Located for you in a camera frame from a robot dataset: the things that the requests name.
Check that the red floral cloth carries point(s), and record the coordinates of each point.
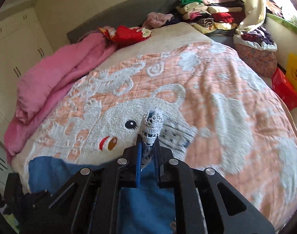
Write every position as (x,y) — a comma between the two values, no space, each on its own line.
(129,34)

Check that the window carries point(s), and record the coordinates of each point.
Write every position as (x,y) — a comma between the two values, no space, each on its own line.
(285,7)

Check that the white wardrobe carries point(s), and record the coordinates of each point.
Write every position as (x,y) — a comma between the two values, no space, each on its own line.
(14,48)

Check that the red box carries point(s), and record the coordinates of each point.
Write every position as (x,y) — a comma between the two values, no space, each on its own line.
(283,90)

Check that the pile of dark purple clothes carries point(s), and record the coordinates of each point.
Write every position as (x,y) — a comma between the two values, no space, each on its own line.
(258,36)

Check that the pink fluffy cloth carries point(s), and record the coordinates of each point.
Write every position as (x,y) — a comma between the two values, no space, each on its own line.
(157,19)

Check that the blue denim pants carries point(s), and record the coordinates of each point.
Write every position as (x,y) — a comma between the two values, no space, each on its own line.
(146,209)

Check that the green-edged cloth on sill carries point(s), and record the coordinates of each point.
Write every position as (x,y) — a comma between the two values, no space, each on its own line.
(285,22)

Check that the pile of folded clothes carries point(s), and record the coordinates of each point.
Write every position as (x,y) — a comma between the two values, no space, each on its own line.
(207,9)

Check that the pink floral bag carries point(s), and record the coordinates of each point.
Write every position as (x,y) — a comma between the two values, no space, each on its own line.
(258,61)

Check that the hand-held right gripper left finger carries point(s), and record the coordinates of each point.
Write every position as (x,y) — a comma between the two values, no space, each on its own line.
(138,162)

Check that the grey bed headboard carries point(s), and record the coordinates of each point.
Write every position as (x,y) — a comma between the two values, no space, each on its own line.
(129,7)

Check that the peach printed blanket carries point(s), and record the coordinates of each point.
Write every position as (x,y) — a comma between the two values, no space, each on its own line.
(211,78)

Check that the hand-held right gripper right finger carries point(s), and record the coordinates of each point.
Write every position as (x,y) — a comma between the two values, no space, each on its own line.
(155,162)

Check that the cream curtain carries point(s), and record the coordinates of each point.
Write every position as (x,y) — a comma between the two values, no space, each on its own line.
(253,4)

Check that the pink quilt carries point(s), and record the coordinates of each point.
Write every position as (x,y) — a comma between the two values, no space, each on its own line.
(56,78)

